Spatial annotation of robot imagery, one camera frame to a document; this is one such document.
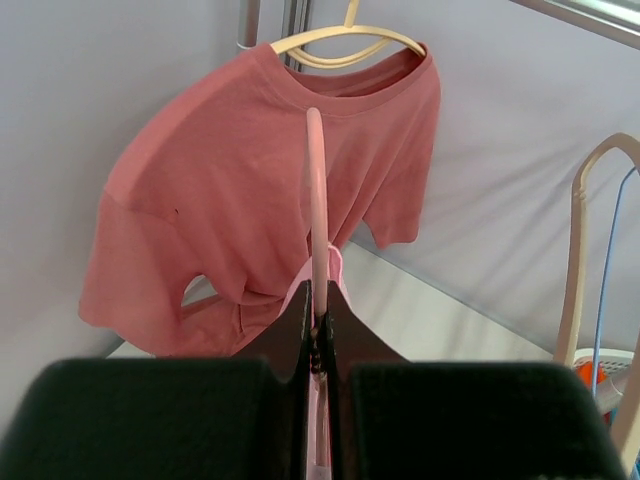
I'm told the blue wire hanger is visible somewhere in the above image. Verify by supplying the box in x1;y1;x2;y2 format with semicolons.
591;168;638;397

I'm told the orange t shirt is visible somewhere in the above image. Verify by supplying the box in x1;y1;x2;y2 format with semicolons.
575;361;607;388

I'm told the beige hanger with red shirt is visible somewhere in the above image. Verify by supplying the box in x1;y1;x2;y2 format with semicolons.
270;0;427;70

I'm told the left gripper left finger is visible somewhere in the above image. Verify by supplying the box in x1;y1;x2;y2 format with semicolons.
1;282;312;479

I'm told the white metal clothes rack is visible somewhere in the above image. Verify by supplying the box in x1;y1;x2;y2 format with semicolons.
236;0;261;51

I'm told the dusty red t shirt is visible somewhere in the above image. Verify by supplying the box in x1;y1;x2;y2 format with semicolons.
79;44;441;357

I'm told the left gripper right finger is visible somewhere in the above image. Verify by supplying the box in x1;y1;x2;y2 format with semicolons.
324;283;625;479

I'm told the white perforated plastic basket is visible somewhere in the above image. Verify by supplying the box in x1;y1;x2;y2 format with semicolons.
573;348;634;425

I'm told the left aluminium frame post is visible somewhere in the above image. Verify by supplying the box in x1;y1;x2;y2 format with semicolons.
281;0;313;37

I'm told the beige hanger with teal shirt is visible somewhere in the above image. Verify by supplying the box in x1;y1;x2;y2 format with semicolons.
553;133;639;474

